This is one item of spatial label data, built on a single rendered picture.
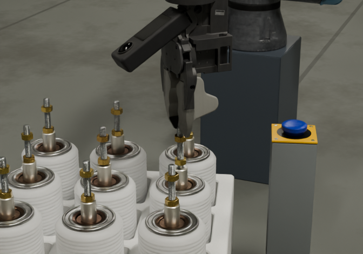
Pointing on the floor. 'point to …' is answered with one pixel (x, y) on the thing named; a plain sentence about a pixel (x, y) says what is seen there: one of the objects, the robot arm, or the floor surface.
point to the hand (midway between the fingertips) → (176, 125)
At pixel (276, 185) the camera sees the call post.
